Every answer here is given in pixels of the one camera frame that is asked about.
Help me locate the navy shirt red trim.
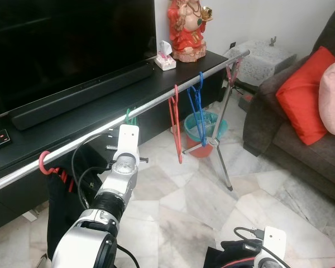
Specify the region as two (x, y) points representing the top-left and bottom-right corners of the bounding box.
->
(204, 240), (263, 268)

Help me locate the green plastic hanger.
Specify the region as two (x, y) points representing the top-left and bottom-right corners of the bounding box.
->
(125, 108), (139, 126)

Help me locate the blue plastic hanger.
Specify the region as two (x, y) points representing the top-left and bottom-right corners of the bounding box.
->
(187, 71), (208, 147)

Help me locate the red plastic hanger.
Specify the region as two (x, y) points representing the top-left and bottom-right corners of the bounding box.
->
(38, 150), (76, 193)
(167, 84), (184, 164)

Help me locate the pink cat face pillow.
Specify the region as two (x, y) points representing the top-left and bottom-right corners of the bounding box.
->
(318, 61), (335, 136)

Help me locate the red cushion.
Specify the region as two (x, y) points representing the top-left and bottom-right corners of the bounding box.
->
(275, 46), (335, 147)

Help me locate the grey fabric sofa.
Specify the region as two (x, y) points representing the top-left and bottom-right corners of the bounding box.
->
(243, 0), (335, 207)

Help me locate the side table white lace cloth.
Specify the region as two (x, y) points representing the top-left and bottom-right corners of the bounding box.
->
(226, 38), (298, 87)

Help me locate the orange bucket teal liner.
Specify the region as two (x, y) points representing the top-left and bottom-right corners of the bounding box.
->
(183, 110), (228, 159)

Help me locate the red laughing Buddha statue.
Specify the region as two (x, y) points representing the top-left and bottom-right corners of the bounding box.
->
(167, 0), (214, 63)

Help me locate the small pink tissue box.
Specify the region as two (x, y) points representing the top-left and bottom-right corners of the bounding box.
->
(155, 40), (178, 71)

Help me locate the black soundbar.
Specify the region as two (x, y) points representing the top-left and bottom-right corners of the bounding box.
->
(10, 60), (156, 131)

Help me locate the black shirt yellow logo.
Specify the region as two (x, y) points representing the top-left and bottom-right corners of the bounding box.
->
(45, 162), (109, 260)

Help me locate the black flat television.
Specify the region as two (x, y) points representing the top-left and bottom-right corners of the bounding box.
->
(0, 0), (157, 121)

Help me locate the black TV cabinet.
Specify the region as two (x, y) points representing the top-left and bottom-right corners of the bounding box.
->
(0, 50), (229, 232)

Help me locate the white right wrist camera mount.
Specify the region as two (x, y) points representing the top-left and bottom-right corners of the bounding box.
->
(261, 226), (287, 266)

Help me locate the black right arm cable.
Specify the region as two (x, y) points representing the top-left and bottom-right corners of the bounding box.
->
(233, 226), (294, 268)

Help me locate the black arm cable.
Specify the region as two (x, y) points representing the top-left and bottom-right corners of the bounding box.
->
(70, 131), (140, 268)
(233, 226), (294, 268)

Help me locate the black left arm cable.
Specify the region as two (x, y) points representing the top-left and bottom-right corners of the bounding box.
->
(70, 131), (140, 268)

